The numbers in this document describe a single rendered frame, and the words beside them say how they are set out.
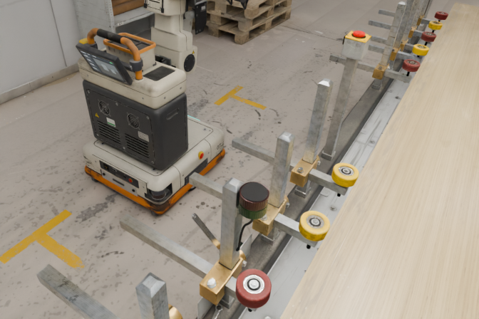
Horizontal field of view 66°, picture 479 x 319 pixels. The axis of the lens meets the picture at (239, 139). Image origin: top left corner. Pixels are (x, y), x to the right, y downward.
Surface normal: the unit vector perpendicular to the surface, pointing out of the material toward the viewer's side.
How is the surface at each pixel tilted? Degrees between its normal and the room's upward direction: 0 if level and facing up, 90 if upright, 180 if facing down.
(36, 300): 0
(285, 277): 0
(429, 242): 0
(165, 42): 82
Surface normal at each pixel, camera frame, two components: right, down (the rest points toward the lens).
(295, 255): 0.06, -0.80
